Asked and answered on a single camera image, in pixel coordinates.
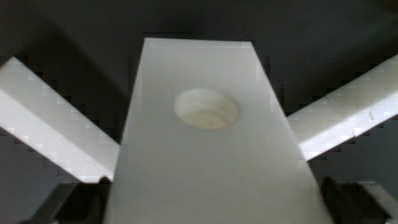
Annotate white cabinet top block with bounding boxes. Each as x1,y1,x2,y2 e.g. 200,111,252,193
104,38,333,224

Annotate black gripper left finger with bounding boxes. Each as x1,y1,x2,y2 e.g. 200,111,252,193
19,176,113,224

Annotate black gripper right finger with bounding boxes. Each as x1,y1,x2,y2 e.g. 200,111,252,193
321,177,398,224

